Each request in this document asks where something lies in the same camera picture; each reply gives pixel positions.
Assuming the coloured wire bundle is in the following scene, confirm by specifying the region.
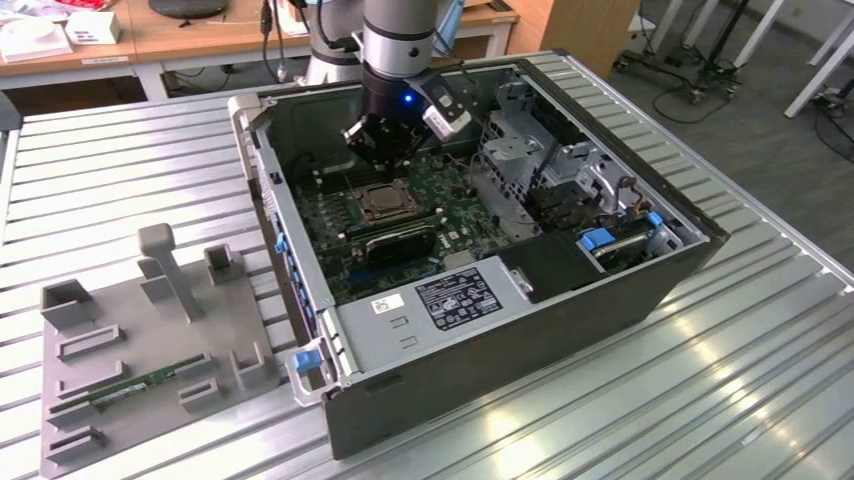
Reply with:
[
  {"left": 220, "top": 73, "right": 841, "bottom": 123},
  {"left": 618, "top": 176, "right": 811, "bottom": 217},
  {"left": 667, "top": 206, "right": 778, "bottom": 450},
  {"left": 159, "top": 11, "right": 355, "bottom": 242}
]
[{"left": 616, "top": 174, "right": 659, "bottom": 221}]

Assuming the hard disk in blue carrier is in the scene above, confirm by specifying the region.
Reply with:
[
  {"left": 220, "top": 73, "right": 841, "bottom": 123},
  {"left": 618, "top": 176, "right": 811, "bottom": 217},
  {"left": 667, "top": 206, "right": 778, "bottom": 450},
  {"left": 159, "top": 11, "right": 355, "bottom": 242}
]
[{"left": 574, "top": 225, "right": 654, "bottom": 275}]

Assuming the black hanging cable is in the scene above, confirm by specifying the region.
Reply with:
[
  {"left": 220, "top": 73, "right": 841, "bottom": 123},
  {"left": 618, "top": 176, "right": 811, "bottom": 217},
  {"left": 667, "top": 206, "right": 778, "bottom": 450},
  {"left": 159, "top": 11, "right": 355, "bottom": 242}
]
[{"left": 259, "top": 0, "right": 295, "bottom": 84}]

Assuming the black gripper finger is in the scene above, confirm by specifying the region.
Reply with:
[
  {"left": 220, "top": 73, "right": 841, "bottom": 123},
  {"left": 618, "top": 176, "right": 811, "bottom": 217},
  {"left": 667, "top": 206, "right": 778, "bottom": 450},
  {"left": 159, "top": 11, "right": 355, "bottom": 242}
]
[
  {"left": 391, "top": 126, "right": 434, "bottom": 178},
  {"left": 339, "top": 114, "right": 396, "bottom": 177}
]

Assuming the white table frame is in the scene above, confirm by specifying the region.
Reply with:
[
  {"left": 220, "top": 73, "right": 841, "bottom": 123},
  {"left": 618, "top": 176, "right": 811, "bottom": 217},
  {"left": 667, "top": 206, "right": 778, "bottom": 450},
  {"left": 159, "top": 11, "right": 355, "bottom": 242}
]
[
  {"left": 783, "top": 0, "right": 854, "bottom": 120},
  {"left": 639, "top": 0, "right": 788, "bottom": 69}
]

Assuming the black round object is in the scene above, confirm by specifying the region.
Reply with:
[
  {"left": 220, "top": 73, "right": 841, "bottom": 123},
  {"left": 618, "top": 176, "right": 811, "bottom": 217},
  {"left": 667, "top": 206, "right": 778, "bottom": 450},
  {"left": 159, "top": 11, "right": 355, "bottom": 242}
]
[{"left": 147, "top": 0, "right": 228, "bottom": 19}]

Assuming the black plastic shroud box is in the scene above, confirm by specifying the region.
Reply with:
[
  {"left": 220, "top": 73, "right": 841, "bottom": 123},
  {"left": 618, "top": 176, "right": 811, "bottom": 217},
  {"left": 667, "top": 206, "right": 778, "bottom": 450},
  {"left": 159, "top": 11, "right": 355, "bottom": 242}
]
[{"left": 498, "top": 232, "right": 607, "bottom": 305}]

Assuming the grey power supply unit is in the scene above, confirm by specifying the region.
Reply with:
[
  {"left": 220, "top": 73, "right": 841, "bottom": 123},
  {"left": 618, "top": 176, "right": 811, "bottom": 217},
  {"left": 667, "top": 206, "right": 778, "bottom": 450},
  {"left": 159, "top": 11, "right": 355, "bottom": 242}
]
[{"left": 331, "top": 255, "right": 536, "bottom": 375}]

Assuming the wooden cabinet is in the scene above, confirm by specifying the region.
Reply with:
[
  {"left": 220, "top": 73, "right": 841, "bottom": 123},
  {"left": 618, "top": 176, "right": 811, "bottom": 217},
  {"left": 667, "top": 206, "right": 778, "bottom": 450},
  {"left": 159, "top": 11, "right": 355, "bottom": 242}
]
[{"left": 516, "top": 0, "right": 640, "bottom": 81}]

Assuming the green RAM stick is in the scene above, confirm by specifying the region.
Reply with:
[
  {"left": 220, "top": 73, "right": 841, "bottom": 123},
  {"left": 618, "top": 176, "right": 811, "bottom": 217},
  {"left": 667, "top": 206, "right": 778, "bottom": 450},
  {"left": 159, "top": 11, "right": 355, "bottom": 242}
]
[{"left": 85, "top": 353, "right": 207, "bottom": 407}]

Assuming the black wheeled stand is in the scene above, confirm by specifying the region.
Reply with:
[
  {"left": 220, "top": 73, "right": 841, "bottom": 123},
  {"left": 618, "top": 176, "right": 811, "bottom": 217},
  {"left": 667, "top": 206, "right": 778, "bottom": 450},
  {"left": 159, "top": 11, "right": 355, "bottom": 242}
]
[{"left": 612, "top": 0, "right": 750, "bottom": 105}]

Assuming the green motherboard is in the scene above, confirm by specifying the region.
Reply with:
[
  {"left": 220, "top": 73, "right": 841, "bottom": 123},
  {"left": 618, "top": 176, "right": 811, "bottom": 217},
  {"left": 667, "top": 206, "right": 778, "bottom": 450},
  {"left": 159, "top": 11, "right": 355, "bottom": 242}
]
[{"left": 292, "top": 149, "right": 519, "bottom": 307}]

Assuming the silver CPU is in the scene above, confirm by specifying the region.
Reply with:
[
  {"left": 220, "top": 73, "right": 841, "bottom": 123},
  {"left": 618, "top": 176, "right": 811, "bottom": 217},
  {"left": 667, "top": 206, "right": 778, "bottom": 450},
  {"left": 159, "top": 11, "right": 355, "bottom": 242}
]
[{"left": 368, "top": 184, "right": 414, "bottom": 212}]

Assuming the large white box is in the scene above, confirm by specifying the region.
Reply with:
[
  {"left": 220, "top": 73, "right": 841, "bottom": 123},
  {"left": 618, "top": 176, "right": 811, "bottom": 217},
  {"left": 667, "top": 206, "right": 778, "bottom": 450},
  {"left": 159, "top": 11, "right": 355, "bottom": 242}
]
[{"left": 0, "top": 17, "right": 75, "bottom": 65}]

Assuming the black graphics card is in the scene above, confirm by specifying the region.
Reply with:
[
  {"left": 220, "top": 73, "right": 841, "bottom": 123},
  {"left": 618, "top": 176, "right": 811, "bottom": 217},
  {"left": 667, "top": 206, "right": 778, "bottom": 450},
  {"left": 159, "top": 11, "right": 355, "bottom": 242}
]
[{"left": 361, "top": 223, "right": 440, "bottom": 270}]

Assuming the wooden desk white frame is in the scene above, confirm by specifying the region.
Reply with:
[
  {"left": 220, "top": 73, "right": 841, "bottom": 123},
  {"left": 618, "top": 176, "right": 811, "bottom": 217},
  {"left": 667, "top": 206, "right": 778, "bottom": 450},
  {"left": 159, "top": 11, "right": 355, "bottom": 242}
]
[
  {"left": 0, "top": 0, "right": 165, "bottom": 104},
  {"left": 125, "top": 0, "right": 522, "bottom": 99}
]

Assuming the grey parts rack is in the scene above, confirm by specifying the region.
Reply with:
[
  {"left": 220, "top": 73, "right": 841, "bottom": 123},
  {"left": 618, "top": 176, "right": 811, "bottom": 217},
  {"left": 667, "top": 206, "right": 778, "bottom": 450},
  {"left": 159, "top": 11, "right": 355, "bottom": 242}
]
[{"left": 37, "top": 223, "right": 283, "bottom": 479}]

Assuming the metal drive cage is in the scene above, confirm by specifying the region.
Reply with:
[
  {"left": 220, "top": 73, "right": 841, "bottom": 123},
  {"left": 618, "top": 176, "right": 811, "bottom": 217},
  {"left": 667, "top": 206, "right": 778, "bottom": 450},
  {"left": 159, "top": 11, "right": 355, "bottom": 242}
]
[{"left": 476, "top": 79, "right": 643, "bottom": 237}]

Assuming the blue handle latch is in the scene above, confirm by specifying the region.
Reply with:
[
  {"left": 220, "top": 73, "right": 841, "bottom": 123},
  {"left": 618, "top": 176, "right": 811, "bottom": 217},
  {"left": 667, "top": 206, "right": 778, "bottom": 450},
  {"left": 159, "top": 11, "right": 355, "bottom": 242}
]
[{"left": 291, "top": 350, "right": 323, "bottom": 376}]

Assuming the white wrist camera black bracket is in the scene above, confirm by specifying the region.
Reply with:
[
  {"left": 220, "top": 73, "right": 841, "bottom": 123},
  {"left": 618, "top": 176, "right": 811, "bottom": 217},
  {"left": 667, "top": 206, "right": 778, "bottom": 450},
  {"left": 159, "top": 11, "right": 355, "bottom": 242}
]
[{"left": 411, "top": 74, "right": 474, "bottom": 142}]

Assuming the small white printed box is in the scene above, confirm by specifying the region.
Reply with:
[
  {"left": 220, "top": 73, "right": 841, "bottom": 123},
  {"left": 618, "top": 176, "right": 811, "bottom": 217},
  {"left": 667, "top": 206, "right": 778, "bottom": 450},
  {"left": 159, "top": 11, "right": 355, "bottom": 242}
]
[{"left": 64, "top": 10, "right": 124, "bottom": 47}]

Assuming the black open PC case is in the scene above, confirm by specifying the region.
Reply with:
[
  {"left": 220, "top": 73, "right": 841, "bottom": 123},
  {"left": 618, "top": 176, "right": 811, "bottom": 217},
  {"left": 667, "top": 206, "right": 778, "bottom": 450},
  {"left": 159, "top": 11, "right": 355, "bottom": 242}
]
[{"left": 225, "top": 48, "right": 731, "bottom": 461}]

